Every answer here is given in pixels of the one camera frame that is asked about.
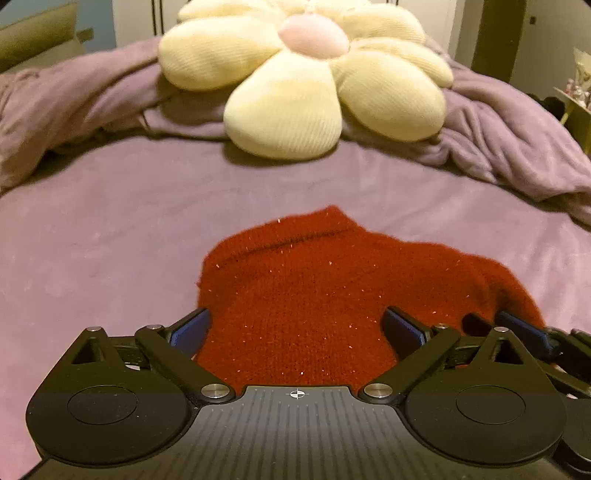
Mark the red knitted sweater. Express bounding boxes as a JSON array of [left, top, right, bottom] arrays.
[[195, 207, 543, 390]]

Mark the purple bed sheet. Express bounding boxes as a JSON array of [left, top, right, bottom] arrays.
[[1, 136, 590, 479]]

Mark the purple crumpled blanket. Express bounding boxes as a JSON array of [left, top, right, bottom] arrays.
[[1, 40, 590, 223]]

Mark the yellow side table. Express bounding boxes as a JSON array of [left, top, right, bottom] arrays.
[[554, 88, 591, 156]]

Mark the cream flower shaped pillow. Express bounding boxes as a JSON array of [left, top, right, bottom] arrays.
[[158, 1, 454, 161]]

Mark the olive green headboard cushion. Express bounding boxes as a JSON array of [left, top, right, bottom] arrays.
[[1, 1, 94, 73]]

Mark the dark door frame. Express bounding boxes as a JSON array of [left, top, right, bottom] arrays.
[[471, 0, 527, 82]]

